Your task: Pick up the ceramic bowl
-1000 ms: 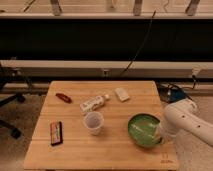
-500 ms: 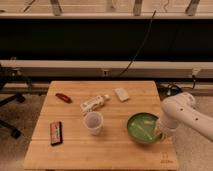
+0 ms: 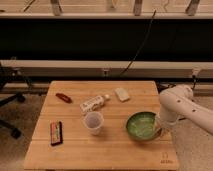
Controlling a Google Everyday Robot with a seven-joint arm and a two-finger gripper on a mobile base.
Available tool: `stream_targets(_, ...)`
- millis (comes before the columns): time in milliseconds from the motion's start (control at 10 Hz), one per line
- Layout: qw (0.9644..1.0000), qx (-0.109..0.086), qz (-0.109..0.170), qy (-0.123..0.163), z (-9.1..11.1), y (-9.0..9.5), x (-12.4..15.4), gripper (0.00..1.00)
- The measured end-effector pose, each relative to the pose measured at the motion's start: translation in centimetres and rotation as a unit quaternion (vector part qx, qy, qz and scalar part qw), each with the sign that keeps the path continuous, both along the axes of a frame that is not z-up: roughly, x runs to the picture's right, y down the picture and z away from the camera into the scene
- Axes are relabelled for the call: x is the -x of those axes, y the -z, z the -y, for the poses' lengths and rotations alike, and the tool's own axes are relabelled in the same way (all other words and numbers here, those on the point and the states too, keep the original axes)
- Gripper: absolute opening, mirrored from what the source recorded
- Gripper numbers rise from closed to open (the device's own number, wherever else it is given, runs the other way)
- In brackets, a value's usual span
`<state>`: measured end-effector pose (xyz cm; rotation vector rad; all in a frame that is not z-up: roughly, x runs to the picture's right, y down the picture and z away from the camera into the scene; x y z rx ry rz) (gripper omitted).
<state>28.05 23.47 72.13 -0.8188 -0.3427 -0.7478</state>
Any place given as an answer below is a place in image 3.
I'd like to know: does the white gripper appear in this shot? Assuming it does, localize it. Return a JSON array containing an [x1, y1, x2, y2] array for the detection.
[[154, 116, 175, 137]]

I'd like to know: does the green ceramic bowl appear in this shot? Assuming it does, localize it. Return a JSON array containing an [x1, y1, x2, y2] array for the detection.
[[126, 111, 162, 141]]

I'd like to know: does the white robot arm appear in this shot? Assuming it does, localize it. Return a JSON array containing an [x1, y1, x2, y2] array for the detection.
[[157, 85, 213, 135]]

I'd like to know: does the white rectangular sponge block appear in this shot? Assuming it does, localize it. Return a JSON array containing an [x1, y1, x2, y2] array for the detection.
[[115, 88, 130, 102]]

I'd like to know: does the clear plastic cup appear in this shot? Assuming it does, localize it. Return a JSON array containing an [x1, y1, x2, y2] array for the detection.
[[83, 111, 104, 135]]

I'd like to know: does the white plastic bottle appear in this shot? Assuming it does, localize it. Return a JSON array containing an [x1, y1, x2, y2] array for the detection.
[[80, 94, 110, 113]]

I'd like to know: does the wooden table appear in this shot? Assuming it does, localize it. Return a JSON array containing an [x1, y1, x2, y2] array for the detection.
[[24, 81, 179, 171]]

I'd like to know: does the dark red small tool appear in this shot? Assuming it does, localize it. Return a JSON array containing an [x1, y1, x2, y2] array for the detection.
[[56, 93, 72, 103]]

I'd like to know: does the black red rectangular box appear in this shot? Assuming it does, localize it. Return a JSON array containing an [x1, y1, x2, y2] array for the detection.
[[50, 121, 63, 146]]

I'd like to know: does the black hanging cable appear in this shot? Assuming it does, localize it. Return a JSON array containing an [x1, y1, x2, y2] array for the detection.
[[118, 9, 157, 77]]

